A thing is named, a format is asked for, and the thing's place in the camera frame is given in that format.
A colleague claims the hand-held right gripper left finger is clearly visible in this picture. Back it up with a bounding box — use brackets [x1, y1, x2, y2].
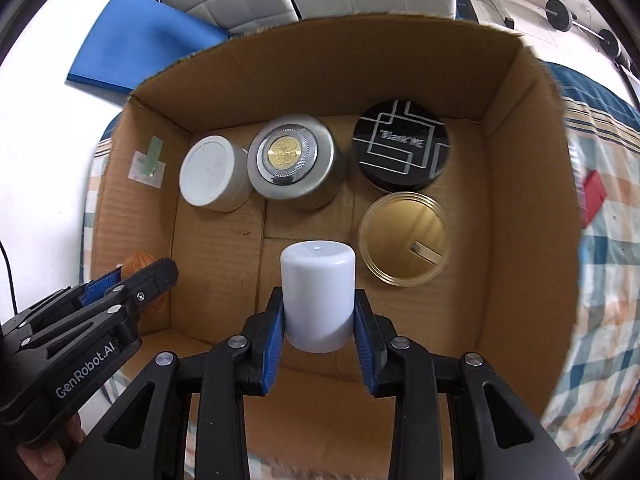
[65, 286, 287, 480]

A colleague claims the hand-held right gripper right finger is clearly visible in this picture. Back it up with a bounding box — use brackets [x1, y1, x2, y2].
[352, 287, 581, 480]

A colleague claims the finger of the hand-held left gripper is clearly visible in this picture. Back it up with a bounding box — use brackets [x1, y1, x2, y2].
[25, 258, 180, 356]
[20, 267, 125, 332]

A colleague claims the brown walnut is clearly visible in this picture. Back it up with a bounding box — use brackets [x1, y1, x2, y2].
[122, 252, 171, 317]

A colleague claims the white cylinder container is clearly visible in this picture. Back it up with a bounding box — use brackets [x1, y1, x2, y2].
[279, 240, 357, 353]

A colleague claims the cardboard box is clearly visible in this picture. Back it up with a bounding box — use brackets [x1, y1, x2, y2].
[89, 16, 585, 423]

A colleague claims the gold round tin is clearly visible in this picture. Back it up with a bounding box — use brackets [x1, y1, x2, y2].
[358, 191, 450, 287]

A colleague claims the white round tin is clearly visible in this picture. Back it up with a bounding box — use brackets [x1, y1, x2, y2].
[179, 131, 255, 212]

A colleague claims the silver round tin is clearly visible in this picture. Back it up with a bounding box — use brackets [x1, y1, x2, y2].
[247, 115, 343, 211]

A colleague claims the black round tin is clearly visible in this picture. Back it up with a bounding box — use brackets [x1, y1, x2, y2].
[352, 100, 450, 194]

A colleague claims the person's left hand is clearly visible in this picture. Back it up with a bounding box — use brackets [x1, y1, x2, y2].
[17, 408, 86, 480]

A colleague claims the blue foam mat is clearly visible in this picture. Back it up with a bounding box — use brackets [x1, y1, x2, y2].
[66, 0, 231, 95]

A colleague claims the checked blanket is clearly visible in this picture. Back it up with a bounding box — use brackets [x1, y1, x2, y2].
[82, 62, 640, 480]

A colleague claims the red phone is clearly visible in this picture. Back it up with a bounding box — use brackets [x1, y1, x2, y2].
[582, 171, 608, 223]

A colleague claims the short barbell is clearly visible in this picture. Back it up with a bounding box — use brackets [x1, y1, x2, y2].
[545, 0, 624, 59]

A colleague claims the black cable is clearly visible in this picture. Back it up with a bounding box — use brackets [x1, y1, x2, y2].
[0, 239, 19, 322]

